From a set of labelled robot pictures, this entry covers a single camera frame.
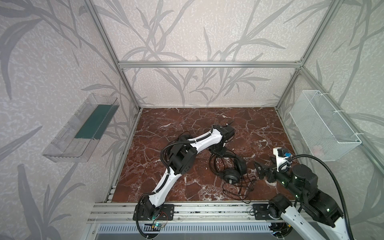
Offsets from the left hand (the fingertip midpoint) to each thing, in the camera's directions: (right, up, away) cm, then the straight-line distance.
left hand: (218, 150), depth 94 cm
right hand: (+17, +3, -25) cm, 31 cm away
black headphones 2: (+8, -10, -5) cm, 13 cm away
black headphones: (-21, +9, +2) cm, 23 cm away
